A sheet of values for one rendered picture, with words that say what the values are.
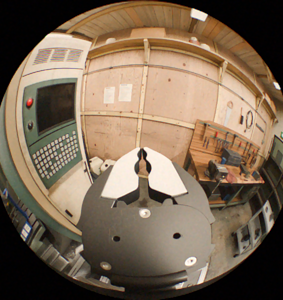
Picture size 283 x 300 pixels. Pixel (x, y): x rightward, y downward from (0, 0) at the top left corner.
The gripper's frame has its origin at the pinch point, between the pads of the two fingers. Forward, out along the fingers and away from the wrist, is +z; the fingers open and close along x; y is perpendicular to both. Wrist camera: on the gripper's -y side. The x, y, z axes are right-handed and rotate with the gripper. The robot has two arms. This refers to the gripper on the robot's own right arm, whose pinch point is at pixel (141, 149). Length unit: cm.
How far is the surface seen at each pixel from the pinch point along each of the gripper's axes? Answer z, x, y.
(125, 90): 153, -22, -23
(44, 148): 22, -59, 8
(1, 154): -12.1, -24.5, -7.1
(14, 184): -11.8, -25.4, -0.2
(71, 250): -28, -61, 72
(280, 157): -23, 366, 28
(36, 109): 21, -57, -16
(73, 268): -45, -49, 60
